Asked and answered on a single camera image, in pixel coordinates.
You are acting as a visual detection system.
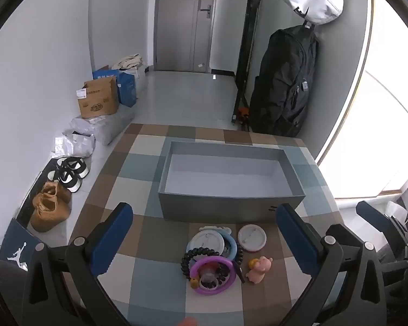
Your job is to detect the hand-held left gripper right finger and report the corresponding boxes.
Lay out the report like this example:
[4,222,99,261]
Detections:
[275,203,389,326]

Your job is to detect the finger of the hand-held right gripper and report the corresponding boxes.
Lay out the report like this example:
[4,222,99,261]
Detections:
[356,200,408,246]

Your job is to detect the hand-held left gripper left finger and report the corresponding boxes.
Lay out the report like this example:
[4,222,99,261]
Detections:
[22,202,134,326]

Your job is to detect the pink pig toy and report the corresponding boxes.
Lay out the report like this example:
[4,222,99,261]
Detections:
[246,256,273,284]

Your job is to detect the blue ring bracelet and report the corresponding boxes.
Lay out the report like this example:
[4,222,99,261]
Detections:
[186,229,239,262]

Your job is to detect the black hair clip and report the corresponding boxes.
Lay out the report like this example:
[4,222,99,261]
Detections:
[234,261,247,284]

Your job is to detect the black coil hair tie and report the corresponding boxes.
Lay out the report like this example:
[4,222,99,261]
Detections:
[199,265,232,289]

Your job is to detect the grey box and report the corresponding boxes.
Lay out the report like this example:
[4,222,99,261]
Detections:
[157,140,307,224]

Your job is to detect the purple ring bracelet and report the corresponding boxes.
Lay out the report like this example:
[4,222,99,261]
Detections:
[189,257,237,296]

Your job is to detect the pink-rimmed white round badge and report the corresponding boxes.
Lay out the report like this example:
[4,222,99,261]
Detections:
[237,224,267,252]

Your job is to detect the checkered tablecloth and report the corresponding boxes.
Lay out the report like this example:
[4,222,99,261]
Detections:
[59,123,347,326]

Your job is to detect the tan boot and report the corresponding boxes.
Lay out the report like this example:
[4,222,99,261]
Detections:
[30,193,71,233]
[42,181,71,204]

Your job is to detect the black white sandals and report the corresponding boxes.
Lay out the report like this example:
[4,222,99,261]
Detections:
[48,168,82,192]

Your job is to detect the black and white sneaker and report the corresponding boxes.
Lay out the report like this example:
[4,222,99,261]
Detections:
[56,156,89,179]

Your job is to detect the black floor mat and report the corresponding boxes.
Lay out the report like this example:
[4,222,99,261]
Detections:
[15,158,75,226]

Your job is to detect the blue shoe box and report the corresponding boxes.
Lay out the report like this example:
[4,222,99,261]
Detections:
[0,218,45,272]

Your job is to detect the small white plastic package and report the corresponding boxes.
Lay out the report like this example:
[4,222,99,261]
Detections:
[52,132,96,158]

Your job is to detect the window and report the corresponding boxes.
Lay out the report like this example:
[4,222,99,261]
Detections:
[316,0,408,201]

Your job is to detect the large white plastic package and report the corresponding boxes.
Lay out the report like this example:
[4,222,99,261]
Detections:
[71,110,135,146]

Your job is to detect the brown cardboard box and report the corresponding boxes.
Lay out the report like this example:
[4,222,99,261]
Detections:
[76,76,120,119]

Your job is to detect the blue cardboard box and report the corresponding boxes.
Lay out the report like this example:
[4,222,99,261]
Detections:
[93,65,137,107]

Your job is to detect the black backpack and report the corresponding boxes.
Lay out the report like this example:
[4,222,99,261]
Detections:
[249,25,319,139]

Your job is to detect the beige canvas bag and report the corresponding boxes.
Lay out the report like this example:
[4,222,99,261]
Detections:
[112,54,145,72]

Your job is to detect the black metal rack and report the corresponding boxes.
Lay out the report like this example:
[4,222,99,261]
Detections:
[231,0,269,131]

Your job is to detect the grey door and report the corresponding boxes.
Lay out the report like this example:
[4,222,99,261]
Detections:
[154,0,221,73]

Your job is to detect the black bead bracelet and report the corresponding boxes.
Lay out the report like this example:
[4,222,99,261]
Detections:
[181,244,244,279]

